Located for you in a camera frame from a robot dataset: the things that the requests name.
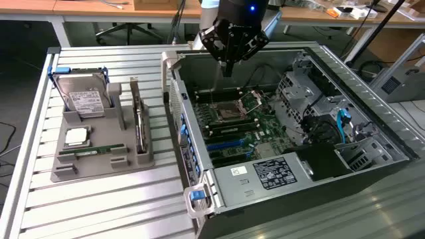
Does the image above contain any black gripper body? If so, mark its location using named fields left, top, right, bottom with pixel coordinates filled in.
left=213, top=0, right=268, bottom=63

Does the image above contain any black graphics card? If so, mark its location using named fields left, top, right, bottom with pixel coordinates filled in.
left=128, top=76, right=151, bottom=154

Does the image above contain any cluttered wooden desk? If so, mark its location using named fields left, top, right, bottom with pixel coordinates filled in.
left=279, top=0, right=425, bottom=63

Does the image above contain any cardboard box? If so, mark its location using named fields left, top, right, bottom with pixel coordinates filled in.
left=134, top=0, right=184, bottom=11

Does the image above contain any metal disk bay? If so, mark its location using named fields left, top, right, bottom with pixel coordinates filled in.
left=276, top=71, right=333, bottom=117

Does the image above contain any metal socket cover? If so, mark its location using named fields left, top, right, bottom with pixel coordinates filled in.
left=237, top=91, right=267, bottom=115

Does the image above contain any thin locking lever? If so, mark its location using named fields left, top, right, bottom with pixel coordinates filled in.
left=208, top=84, right=216, bottom=112

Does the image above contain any black office chair base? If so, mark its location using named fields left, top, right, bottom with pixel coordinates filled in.
left=95, top=22, right=164, bottom=45

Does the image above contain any CPU socket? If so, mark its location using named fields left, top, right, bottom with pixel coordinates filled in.
left=215, top=102, right=247, bottom=122

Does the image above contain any white black desk device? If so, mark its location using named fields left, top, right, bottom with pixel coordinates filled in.
left=333, top=6, right=379, bottom=20

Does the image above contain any green motherboard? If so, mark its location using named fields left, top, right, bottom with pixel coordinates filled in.
left=191, top=87, right=300, bottom=170

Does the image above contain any dark installed RAM stick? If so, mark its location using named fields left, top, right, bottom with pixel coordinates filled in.
left=209, top=123, right=260, bottom=136

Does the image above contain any black tripod pole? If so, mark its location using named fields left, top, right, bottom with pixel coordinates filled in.
left=345, top=0, right=408, bottom=67

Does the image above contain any long wooden desk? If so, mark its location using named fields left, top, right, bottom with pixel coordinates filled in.
left=0, top=0, right=204, bottom=48

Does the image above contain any silver chipset heatsink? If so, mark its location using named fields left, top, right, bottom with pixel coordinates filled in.
left=257, top=144, right=276, bottom=156

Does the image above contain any silver hard disk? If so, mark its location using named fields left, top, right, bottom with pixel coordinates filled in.
left=55, top=72, right=111, bottom=119

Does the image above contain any long black expansion slot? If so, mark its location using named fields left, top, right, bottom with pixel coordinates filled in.
left=212, top=156, right=253, bottom=168
left=211, top=150, right=249, bottom=160

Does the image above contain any blue disk carrier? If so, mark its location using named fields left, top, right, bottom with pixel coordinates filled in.
left=46, top=66, right=116, bottom=113

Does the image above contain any grey equipment cabinet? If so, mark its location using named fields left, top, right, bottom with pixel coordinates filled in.
left=371, top=33, right=425, bottom=103

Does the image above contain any black fan shroud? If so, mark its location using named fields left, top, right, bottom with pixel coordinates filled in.
left=281, top=144, right=355, bottom=182

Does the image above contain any green RAM stick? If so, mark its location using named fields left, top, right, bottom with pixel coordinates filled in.
left=59, top=145, right=126, bottom=156

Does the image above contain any silver CPU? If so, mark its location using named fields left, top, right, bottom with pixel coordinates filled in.
left=64, top=128, right=91, bottom=147

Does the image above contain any grey power supply unit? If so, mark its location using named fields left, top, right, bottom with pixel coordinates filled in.
left=212, top=151, right=315, bottom=209

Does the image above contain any grey parts rack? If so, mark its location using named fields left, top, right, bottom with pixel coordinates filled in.
left=50, top=82, right=158, bottom=184

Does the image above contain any grey desktop computer case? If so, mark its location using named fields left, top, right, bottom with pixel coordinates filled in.
left=162, top=46, right=420, bottom=239

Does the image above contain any black case wire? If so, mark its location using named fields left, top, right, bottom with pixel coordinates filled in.
left=244, top=63, right=279, bottom=89

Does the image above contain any grey case handle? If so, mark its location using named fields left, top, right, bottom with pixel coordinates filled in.
left=162, top=51, right=183, bottom=72
left=184, top=184, right=213, bottom=219

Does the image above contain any blue wire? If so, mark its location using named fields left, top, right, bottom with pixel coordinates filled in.
left=335, top=107, right=353, bottom=145

